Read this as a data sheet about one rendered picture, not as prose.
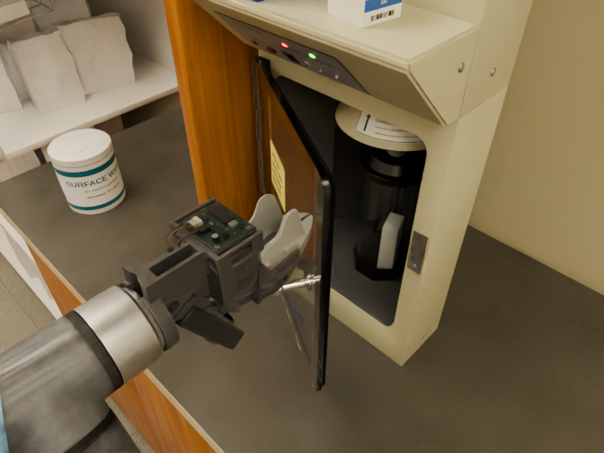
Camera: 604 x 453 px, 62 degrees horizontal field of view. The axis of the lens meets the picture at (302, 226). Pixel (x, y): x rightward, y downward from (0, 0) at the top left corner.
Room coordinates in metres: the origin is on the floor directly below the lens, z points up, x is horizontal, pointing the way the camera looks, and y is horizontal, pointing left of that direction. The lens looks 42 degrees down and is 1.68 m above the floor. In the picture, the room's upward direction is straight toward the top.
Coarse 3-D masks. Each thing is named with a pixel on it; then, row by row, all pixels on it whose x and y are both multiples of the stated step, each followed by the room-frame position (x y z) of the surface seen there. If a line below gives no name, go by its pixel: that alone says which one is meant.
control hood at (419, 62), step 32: (224, 0) 0.56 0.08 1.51; (288, 0) 0.54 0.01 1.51; (320, 0) 0.54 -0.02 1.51; (288, 32) 0.50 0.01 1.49; (320, 32) 0.46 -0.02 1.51; (352, 32) 0.46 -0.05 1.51; (384, 32) 0.46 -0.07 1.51; (416, 32) 0.46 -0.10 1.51; (448, 32) 0.46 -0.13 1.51; (352, 64) 0.46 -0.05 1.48; (384, 64) 0.41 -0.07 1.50; (416, 64) 0.40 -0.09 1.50; (448, 64) 0.44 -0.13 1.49; (384, 96) 0.49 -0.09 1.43; (416, 96) 0.43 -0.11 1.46; (448, 96) 0.45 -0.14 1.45
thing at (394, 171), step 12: (372, 156) 0.64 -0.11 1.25; (384, 156) 0.63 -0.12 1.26; (396, 156) 0.63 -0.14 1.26; (408, 156) 0.63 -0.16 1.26; (420, 156) 0.64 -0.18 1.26; (372, 168) 0.62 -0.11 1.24; (384, 168) 0.61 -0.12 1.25; (396, 168) 0.61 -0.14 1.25; (408, 168) 0.61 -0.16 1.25; (420, 168) 0.62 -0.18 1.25
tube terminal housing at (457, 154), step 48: (432, 0) 0.51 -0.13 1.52; (480, 0) 0.48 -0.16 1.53; (528, 0) 0.55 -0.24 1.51; (480, 48) 0.48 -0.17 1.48; (336, 96) 0.59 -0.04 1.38; (480, 96) 0.50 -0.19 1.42; (432, 144) 0.49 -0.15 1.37; (480, 144) 0.53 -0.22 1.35; (432, 192) 0.48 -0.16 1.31; (432, 240) 0.48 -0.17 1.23; (432, 288) 0.51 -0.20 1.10; (384, 336) 0.51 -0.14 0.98
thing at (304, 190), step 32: (288, 128) 0.52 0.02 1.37; (288, 160) 0.52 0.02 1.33; (288, 192) 0.52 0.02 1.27; (320, 192) 0.40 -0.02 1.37; (320, 224) 0.40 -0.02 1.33; (320, 256) 0.40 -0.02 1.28; (320, 288) 0.39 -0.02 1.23; (320, 320) 0.39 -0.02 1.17; (320, 352) 0.39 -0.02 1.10; (320, 384) 0.39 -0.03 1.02
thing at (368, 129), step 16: (336, 112) 0.65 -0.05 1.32; (352, 112) 0.61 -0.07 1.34; (352, 128) 0.60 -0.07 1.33; (368, 128) 0.58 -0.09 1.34; (384, 128) 0.57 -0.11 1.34; (400, 128) 0.57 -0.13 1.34; (368, 144) 0.57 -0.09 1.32; (384, 144) 0.56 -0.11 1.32; (400, 144) 0.56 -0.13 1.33; (416, 144) 0.56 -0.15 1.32
